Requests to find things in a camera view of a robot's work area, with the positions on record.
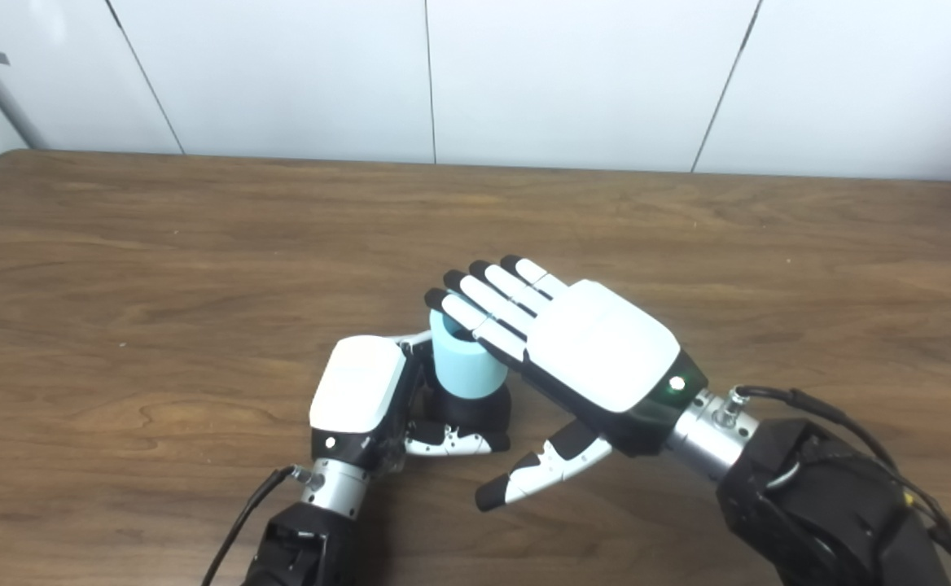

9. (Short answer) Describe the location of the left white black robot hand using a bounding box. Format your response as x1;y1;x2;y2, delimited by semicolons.
309;330;511;477

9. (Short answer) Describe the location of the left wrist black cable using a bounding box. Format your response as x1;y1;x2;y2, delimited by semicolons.
201;466;326;586

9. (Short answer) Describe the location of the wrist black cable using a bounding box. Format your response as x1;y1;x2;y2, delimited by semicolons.
201;466;326;586
724;385;951;586

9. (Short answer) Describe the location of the light blue cylinder cup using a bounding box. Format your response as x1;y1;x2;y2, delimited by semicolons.
429;309;509;400

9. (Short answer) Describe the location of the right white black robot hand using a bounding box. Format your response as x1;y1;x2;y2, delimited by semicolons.
424;255;708;514

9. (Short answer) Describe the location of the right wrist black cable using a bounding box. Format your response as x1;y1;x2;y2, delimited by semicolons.
724;385;951;586

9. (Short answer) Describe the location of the black flared nozzle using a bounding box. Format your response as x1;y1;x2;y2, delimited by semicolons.
410;383;513;453

